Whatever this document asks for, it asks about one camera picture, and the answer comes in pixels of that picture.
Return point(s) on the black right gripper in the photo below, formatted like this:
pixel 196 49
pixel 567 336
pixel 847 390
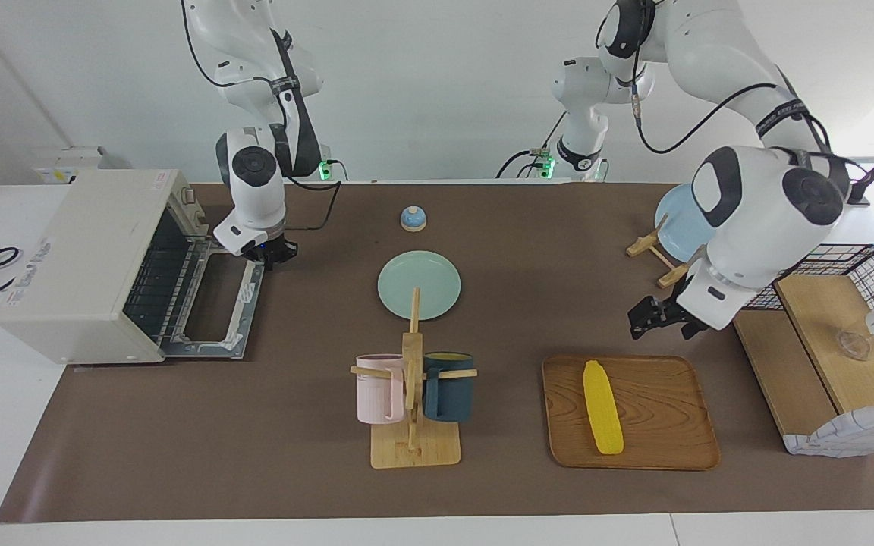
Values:
pixel 270 252

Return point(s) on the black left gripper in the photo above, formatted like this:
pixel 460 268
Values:
pixel 687 311

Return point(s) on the glass oven door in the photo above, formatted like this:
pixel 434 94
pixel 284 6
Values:
pixel 251 303

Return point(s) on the yellow corn cob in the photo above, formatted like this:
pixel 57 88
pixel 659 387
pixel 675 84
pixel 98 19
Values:
pixel 604 409

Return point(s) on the pale green plate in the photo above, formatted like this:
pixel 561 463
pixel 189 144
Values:
pixel 429 280

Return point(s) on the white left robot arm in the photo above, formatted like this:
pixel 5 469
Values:
pixel 756 227

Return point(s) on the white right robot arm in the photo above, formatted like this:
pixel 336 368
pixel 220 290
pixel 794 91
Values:
pixel 255 182

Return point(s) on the beige toaster oven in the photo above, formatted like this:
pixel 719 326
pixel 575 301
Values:
pixel 73 265

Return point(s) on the wooden plate rack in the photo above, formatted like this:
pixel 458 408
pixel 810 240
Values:
pixel 646 244

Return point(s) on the light blue plate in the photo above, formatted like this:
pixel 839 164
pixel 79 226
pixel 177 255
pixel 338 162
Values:
pixel 676 224

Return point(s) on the wooden serving tray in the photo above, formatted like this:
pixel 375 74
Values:
pixel 664 425

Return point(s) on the small blue round lid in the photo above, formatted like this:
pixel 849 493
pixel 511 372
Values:
pixel 413 219

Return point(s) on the pink mug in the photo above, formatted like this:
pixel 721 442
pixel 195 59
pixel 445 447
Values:
pixel 378 390

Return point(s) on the brown table mat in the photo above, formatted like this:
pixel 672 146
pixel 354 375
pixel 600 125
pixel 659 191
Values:
pixel 293 425

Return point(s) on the wooden step shelf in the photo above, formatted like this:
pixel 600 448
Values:
pixel 824 318

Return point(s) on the small clear glass dish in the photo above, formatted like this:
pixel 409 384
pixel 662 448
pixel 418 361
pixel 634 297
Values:
pixel 854 345

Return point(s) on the dark blue mug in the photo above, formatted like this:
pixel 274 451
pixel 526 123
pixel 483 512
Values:
pixel 448 394

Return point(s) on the wooden mug tree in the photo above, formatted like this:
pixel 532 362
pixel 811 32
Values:
pixel 414 451

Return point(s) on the wooden shelf box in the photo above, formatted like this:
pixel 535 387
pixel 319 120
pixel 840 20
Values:
pixel 854 436

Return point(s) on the white wall socket box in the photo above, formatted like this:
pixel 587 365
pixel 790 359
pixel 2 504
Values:
pixel 65 163

